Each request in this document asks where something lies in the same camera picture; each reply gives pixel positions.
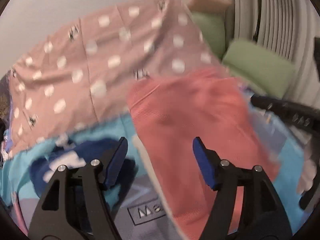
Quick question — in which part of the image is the pink long-sleeve bear shirt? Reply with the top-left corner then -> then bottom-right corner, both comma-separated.
127,69 -> 279,239

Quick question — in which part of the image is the white gloved right hand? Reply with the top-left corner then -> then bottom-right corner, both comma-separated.
297,140 -> 317,194

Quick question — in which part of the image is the navy star plush blanket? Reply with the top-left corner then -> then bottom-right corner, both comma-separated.
29,138 -> 137,197

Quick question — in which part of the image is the lower green pillow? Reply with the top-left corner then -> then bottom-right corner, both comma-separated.
222,39 -> 295,98

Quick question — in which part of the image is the green pillow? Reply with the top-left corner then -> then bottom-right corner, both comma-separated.
222,39 -> 295,98
192,12 -> 226,59

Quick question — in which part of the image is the blue grey geometric bedspread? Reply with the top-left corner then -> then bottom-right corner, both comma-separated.
1,106 -> 303,239

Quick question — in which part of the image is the black floor lamp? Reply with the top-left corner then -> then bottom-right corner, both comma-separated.
253,0 -> 262,43

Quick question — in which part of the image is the grey pleated curtain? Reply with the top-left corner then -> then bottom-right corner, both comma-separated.
225,0 -> 319,108

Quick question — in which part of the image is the dark patterned headboard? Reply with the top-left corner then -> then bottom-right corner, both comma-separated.
0,71 -> 11,128

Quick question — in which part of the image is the pink polka dot sheet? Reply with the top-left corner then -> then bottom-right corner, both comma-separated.
9,0 -> 220,157

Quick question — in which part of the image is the upper green pillow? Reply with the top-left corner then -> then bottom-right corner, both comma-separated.
192,12 -> 226,59

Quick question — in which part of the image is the tan pillow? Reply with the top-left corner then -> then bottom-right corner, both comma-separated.
187,0 -> 233,14

